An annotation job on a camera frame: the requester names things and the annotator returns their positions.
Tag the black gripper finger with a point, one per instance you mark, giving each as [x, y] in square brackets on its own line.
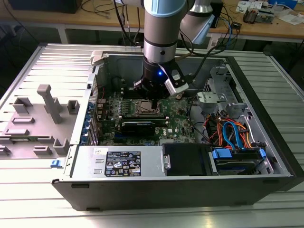
[155, 104]

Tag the silver CPU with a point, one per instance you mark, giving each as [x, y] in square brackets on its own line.
[145, 104]

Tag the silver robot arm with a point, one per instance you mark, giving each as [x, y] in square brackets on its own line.
[160, 35]

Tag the CPU socket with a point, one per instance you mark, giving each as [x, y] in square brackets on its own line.
[148, 114]

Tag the round coin battery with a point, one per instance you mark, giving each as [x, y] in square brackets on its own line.
[179, 97]

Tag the green motherboard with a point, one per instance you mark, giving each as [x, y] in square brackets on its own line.
[177, 123]

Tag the black graphics card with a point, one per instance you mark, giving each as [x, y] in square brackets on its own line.
[137, 129]

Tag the white board sticker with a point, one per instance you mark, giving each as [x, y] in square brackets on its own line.
[171, 131]

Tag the silver finned heatsink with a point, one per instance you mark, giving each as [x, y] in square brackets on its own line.
[166, 142]

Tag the blue card clip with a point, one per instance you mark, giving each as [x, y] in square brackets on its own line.
[90, 107]
[84, 136]
[87, 120]

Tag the metal drive cage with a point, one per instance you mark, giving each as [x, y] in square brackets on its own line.
[219, 80]

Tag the silver power supply unit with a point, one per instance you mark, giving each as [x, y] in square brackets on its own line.
[88, 164]

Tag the black PC case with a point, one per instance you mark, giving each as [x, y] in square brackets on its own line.
[154, 194]

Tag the hard disk in blue carrier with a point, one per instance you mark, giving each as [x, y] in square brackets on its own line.
[228, 166]

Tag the small black adapter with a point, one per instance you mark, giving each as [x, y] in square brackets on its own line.
[236, 25]

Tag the blue case latch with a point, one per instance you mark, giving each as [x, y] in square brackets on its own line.
[55, 164]

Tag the copper coil device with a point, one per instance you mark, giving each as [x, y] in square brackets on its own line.
[250, 15]

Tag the wooden workbench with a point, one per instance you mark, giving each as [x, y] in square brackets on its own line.
[261, 31]

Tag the grey parts rack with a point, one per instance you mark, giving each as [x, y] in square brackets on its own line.
[35, 133]

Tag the black computer box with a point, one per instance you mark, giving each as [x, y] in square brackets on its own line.
[45, 6]

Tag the grey bench device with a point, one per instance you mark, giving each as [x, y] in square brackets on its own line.
[268, 15]

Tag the white paper sheets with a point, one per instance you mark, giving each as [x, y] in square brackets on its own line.
[291, 19]

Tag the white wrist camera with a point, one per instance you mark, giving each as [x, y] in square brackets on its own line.
[175, 89]

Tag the silver metal bracket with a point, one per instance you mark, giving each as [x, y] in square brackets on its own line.
[209, 98]

